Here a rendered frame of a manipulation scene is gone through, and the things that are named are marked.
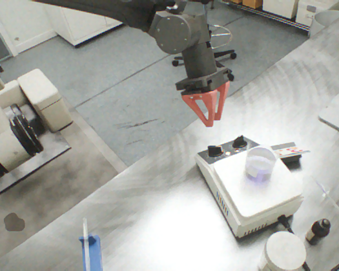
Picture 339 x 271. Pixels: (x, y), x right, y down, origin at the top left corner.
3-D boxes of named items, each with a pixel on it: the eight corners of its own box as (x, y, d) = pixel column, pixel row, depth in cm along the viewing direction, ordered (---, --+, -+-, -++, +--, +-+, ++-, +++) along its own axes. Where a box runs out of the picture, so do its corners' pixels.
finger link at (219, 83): (237, 115, 52) (228, 70, 49) (221, 129, 47) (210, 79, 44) (208, 117, 57) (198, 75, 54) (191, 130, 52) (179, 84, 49)
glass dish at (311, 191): (307, 206, 49) (310, 200, 47) (294, 182, 53) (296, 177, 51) (331, 199, 49) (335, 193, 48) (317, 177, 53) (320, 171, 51)
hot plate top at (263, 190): (210, 165, 49) (210, 162, 48) (266, 144, 50) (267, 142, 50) (242, 221, 41) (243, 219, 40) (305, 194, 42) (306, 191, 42)
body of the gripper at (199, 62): (230, 75, 51) (223, 37, 48) (206, 90, 44) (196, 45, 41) (203, 79, 55) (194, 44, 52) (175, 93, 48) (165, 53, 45)
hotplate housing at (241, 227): (194, 160, 59) (192, 138, 53) (244, 142, 61) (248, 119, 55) (241, 253, 45) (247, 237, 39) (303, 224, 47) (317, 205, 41)
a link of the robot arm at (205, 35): (206, 8, 46) (178, 17, 49) (195, 7, 40) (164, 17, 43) (215, 45, 48) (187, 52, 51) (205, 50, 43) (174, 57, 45)
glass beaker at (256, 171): (272, 190, 43) (283, 162, 37) (240, 185, 45) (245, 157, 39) (272, 161, 47) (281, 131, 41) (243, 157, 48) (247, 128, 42)
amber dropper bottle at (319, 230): (323, 233, 45) (338, 217, 40) (319, 248, 43) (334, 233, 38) (308, 226, 46) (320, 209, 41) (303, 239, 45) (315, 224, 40)
